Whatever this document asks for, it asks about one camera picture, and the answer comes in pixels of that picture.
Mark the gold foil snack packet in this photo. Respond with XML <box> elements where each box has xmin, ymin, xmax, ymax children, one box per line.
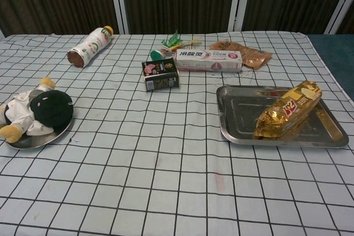
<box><xmin>253</xmin><ymin>80</ymin><xmax>323</xmax><ymax>140</ymax></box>

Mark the black white plush toy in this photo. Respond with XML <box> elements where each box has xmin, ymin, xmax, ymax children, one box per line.
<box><xmin>0</xmin><ymin>77</ymin><xmax>74</xmax><ymax>143</ymax></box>

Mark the black drink carton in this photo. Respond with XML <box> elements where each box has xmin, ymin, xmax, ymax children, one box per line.
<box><xmin>141</xmin><ymin>57</ymin><xmax>181</xmax><ymax>92</ymax></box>

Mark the green feather shuttlecock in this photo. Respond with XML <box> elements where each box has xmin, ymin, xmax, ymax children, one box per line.
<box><xmin>150</xmin><ymin>29</ymin><xmax>184</xmax><ymax>61</ymax></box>

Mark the white toothpaste box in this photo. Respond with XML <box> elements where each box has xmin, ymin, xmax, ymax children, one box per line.
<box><xmin>174</xmin><ymin>49</ymin><xmax>243</xmax><ymax>73</ymax></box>

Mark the white black checkered tablecloth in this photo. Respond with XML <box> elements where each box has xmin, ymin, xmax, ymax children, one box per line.
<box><xmin>0</xmin><ymin>30</ymin><xmax>354</xmax><ymax>236</ymax></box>

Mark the rectangular steel tray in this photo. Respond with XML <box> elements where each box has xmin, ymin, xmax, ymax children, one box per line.
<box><xmin>216</xmin><ymin>85</ymin><xmax>350</xmax><ymax>148</ymax></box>

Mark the brown food pouch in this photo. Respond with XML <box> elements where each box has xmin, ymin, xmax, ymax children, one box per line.
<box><xmin>209</xmin><ymin>38</ymin><xmax>273</xmax><ymax>70</ymax></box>

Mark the white yellow-capped drink bottle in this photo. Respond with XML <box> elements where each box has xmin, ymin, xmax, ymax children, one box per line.
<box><xmin>67</xmin><ymin>25</ymin><xmax>114</xmax><ymax>69</ymax></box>

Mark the round steel plate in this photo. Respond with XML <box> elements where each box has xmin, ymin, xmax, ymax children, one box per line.
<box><xmin>7</xmin><ymin>119</ymin><xmax>73</xmax><ymax>150</ymax></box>

